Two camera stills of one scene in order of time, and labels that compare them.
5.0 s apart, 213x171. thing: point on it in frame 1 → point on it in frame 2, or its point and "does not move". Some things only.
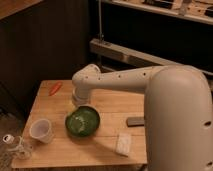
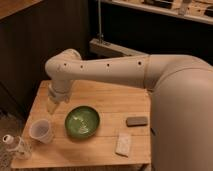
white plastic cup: x=41 y=130 does not move
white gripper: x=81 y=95 → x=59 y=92
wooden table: x=110 y=131 does not move
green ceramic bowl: x=82 y=121 does not move
